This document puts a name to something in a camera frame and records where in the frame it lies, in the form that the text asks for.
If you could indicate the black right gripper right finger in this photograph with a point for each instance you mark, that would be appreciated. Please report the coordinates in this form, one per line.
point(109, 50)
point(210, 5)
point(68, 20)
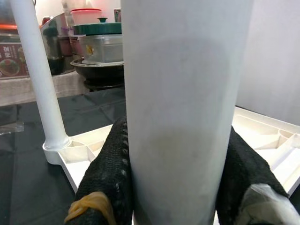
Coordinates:
point(243, 173)

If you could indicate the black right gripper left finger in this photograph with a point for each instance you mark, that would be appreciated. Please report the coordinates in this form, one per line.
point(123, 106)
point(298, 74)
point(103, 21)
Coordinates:
point(107, 168)

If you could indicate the white plastic children table top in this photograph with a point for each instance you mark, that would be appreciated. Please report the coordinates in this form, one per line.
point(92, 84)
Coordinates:
point(269, 140)

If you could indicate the yellow rubber band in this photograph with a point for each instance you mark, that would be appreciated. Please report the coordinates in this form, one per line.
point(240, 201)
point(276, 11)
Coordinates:
point(91, 201)

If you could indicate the black plastic table cover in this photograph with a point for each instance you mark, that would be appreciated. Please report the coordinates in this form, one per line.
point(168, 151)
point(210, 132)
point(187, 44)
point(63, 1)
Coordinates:
point(28, 187)

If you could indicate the black round wok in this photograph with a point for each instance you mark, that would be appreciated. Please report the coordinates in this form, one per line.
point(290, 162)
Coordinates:
point(98, 70)

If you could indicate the clear plastic container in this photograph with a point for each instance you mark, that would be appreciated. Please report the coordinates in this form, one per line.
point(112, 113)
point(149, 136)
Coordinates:
point(105, 49)

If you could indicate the translucent storage box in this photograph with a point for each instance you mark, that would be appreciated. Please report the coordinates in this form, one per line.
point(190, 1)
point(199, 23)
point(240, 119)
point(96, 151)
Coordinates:
point(16, 91)

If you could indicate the clear container purple lid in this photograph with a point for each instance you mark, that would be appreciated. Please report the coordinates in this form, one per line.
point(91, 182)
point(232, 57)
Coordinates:
point(70, 44)

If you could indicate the black plastic bag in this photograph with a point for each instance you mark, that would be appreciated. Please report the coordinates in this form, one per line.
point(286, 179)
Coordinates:
point(54, 47)

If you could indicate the green pot with lid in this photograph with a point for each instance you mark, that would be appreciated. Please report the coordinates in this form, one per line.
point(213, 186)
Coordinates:
point(98, 28)

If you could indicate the brown printed carton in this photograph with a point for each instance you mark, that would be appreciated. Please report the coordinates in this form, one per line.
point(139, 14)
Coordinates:
point(11, 61)

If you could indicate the orange plastic tray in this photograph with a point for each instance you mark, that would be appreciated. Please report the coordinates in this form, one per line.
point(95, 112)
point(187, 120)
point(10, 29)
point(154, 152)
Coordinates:
point(8, 27)

